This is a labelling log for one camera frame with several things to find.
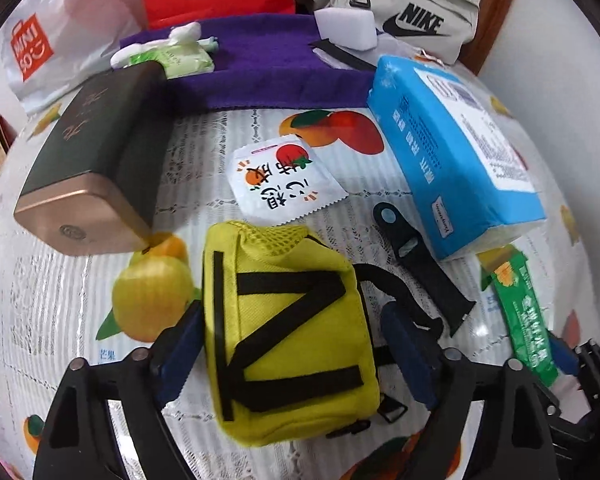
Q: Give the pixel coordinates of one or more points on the dark green rectangular tin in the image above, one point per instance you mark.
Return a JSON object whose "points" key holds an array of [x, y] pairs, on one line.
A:
{"points": [[93, 188]]}

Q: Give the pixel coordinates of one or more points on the white Miniso plastic bag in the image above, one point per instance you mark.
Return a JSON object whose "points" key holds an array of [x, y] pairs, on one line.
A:
{"points": [[51, 46]]}

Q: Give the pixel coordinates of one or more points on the fruit print tablecloth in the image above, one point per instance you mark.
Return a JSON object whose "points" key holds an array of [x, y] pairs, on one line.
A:
{"points": [[52, 305]]}

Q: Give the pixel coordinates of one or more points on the brown wooden door frame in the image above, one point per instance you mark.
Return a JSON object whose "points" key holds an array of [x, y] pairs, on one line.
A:
{"points": [[491, 17]]}

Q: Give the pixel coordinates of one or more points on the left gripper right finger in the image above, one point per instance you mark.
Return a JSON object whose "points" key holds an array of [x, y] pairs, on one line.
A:
{"points": [[415, 350]]}

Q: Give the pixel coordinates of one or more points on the green wet wipes pack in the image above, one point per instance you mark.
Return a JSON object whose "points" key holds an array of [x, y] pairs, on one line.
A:
{"points": [[179, 60]]}

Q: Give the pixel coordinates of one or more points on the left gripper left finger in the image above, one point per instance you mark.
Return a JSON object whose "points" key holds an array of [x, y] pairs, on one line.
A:
{"points": [[174, 354]]}

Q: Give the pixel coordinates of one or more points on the purple towel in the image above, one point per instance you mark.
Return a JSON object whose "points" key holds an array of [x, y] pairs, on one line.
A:
{"points": [[263, 61]]}

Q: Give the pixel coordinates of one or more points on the clear plastic pouch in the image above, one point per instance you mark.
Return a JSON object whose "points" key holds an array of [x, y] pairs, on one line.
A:
{"points": [[349, 59]]}

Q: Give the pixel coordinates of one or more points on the white socks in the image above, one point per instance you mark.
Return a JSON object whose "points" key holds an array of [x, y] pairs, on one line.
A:
{"points": [[160, 45]]}

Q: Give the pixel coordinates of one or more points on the white fruit snack packet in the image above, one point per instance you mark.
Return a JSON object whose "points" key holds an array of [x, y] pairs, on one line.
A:
{"points": [[280, 181]]}

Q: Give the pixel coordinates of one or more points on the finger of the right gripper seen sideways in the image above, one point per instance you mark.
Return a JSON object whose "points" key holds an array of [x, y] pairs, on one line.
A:
{"points": [[565, 359]]}

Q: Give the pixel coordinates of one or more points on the white sponge block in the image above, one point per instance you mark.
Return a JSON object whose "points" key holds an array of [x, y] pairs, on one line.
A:
{"points": [[350, 28]]}

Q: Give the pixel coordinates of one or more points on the yellow black pouch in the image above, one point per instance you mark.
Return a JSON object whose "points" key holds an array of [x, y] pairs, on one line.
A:
{"points": [[290, 352]]}

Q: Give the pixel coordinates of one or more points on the green sachet packet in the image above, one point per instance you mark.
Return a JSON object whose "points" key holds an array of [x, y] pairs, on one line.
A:
{"points": [[506, 270]]}

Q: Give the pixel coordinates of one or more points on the blue tissue pack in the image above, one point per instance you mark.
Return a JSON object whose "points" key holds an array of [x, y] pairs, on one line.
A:
{"points": [[470, 188]]}

